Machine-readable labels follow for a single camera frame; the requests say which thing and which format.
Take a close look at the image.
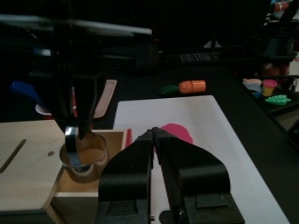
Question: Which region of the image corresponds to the green bumpy toy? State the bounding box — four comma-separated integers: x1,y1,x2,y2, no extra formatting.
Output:
264,94,292,106

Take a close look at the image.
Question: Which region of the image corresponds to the yellow dough tub pink lid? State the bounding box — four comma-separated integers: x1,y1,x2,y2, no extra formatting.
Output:
260,79,279,97

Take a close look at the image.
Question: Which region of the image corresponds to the flat pink dough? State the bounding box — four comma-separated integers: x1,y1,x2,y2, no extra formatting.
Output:
160,122,195,145

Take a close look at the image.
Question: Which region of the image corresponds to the white cutting board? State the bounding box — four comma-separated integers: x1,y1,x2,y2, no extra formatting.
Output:
112,94,291,224

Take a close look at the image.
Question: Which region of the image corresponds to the blue plastic utensil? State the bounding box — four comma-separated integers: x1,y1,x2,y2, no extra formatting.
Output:
9,80,44,106

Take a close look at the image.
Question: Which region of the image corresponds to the black keyboard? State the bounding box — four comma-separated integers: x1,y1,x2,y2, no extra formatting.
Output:
177,52,213,63

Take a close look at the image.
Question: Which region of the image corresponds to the tan wooden tray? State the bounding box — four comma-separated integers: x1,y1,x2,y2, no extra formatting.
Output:
92,79,117,120

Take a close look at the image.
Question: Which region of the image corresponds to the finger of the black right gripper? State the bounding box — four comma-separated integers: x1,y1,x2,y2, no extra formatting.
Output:
50,73,80,130
76,74,98,140

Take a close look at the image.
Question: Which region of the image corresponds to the wooden drawer box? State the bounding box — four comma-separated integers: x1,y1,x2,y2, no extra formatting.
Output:
0,119,68,224

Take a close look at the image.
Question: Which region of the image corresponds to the toy carrot orange and green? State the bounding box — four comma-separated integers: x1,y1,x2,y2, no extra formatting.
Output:
157,80,207,97

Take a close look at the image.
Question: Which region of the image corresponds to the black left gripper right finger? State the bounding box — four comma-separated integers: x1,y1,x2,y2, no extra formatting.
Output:
153,127,248,224

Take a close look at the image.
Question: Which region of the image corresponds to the round metal dough cutter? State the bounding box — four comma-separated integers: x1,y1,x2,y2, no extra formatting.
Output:
58,125,109,183

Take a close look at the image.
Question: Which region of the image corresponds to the black storage bin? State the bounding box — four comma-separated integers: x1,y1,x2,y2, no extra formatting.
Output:
237,73,299,116

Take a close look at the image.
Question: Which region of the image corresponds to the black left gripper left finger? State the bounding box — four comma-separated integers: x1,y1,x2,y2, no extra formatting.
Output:
94,127,157,224

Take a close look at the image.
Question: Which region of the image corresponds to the wooden drawer with red front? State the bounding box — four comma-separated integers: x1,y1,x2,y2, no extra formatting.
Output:
50,129,134,224

